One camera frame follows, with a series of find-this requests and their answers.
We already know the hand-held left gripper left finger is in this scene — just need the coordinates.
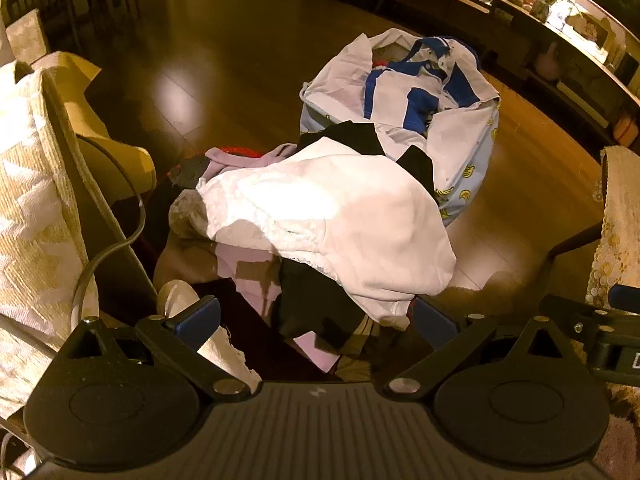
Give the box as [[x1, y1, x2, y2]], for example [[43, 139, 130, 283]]
[[52, 296, 253, 403]]

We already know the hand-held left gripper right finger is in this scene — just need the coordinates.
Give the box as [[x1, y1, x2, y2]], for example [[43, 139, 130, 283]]
[[381, 297, 583, 403]]

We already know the red laundry basket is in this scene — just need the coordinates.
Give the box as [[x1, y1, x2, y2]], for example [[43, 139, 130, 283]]
[[167, 145, 263, 188]]

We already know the white printed t-shirt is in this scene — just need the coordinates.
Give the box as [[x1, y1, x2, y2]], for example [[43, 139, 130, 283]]
[[196, 152, 458, 322]]

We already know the white lace cloth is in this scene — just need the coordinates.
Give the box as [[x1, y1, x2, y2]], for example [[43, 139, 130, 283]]
[[157, 280, 263, 393]]

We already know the brown garment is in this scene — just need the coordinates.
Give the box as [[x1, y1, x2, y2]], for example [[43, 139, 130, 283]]
[[152, 230, 226, 291]]

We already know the grey lace cloth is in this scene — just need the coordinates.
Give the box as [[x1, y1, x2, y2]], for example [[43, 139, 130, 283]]
[[169, 191, 213, 241]]

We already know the black garment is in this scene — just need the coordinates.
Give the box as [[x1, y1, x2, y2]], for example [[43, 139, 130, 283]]
[[275, 255, 416, 351], [300, 121, 436, 196]]

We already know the banana print laundry bag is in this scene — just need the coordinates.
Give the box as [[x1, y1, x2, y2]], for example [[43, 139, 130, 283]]
[[299, 35, 502, 231]]

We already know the pink container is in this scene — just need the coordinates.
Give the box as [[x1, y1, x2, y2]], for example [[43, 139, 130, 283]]
[[614, 110, 640, 143]]

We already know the cream patterned cushion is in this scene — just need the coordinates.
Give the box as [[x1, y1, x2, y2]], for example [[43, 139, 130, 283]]
[[0, 60, 101, 411]]

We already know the blue white striped shirt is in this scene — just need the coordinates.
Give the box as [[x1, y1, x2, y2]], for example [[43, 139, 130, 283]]
[[364, 35, 483, 133]]

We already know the white vase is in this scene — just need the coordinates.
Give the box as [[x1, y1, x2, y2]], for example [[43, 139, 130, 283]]
[[535, 42, 561, 83]]

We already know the white garment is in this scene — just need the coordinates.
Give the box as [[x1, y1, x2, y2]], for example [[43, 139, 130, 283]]
[[302, 30, 401, 123]]

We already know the dark wooden sideboard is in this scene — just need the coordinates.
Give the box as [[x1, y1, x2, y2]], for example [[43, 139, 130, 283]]
[[372, 0, 640, 161]]

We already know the grey velvet cushion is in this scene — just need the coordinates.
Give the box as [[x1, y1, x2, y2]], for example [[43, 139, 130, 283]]
[[5, 7, 51, 71]]

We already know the black metal frame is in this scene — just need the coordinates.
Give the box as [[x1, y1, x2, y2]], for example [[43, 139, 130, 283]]
[[547, 220, 608, 261]]

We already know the grey cable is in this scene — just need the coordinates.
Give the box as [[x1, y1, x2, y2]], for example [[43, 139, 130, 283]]
[[72, 135, 148, 323]]

